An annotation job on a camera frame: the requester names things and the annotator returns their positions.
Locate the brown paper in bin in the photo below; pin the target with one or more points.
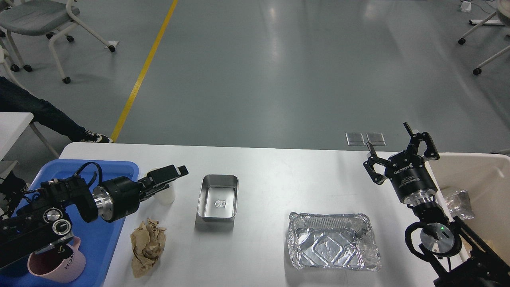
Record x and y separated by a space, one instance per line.
498 249

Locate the blue plastic tray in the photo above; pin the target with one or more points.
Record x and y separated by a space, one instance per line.
99 238

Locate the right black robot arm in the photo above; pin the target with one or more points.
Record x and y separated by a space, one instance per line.
456 253

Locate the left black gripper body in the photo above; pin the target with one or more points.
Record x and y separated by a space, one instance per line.
119 197

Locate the pink HOME mug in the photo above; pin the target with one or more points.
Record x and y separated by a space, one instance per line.
63 264

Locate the white paper cup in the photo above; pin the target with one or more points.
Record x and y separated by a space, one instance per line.
166 195

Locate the white side table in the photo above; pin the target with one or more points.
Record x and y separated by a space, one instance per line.
25 145

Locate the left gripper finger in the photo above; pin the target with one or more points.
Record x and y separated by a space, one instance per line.
164 175

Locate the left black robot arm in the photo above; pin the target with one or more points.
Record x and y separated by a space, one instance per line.
43 223

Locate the person in dark trousers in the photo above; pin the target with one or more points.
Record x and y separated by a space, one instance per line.
16 99

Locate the aluminium foil tray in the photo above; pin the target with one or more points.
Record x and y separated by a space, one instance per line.
333 241

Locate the beige plastic bin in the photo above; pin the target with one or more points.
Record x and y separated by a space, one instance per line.
486 177

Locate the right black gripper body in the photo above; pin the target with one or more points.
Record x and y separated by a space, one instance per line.
408 175

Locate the left metal floor plate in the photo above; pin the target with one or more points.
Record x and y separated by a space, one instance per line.
355 139

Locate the right metal floor plate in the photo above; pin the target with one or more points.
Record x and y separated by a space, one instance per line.
376 138

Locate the steel rectangular tin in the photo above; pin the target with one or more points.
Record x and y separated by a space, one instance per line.
218 198

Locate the crumpled clear plastic wrap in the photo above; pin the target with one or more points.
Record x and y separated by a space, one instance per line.
458 203

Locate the grey office chair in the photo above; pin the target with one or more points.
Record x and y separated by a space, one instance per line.
45 17

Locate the white floor power adapter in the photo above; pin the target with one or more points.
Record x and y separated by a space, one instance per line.
466 6

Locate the metal floor plate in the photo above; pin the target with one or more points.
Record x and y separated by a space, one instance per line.
376 138
355 139

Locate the crumpled brown paper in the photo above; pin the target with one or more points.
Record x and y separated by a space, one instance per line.
148 242

